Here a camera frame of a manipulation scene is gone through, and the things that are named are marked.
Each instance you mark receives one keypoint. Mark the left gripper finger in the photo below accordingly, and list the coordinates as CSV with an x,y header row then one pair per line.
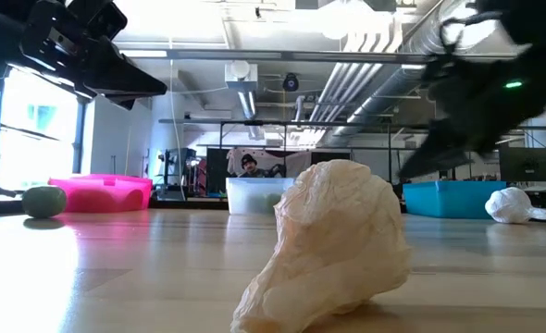
x,y
120,74
122,102

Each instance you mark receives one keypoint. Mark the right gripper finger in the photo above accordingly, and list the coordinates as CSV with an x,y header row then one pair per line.
x,y
439,150

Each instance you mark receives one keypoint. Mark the blue plastic basket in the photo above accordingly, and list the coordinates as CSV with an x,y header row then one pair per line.
x,y
449,201

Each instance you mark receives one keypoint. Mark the dark background monitor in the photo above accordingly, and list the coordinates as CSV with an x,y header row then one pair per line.
x,y
525,164

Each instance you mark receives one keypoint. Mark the dark equipment cart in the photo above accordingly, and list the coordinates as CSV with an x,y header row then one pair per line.
x,y
176,171

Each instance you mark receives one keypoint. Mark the white garlic bulb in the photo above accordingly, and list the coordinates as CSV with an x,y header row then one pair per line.
x,y
328,240
511,205

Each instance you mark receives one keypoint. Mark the pink plastic basket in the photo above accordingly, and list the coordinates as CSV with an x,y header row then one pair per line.
x,y
102,194

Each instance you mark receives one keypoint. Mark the white ceiling unit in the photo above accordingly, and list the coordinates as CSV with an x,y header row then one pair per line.
x,y
240,74

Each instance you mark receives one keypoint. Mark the green lime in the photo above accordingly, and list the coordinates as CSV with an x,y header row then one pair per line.
x,y
44,202

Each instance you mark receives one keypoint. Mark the person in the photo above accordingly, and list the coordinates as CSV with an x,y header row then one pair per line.
x,y
249,162

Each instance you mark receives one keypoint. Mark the clear plastic basket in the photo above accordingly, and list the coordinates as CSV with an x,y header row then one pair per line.
x,y
250,194

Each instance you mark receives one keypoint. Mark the grey overhead beam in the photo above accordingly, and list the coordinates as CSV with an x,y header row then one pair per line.
x,y
301,56

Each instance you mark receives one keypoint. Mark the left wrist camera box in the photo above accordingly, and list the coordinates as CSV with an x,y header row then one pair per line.
x,y
102,18

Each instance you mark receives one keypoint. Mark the silver ventilation duct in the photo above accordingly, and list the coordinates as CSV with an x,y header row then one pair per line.
x,y
393,88

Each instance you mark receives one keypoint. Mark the black background rack frame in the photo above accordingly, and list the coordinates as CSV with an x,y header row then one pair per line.
x,y
273,122

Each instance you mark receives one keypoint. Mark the black hanging ceiling camera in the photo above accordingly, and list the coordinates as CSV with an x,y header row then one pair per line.
x,y
290,83

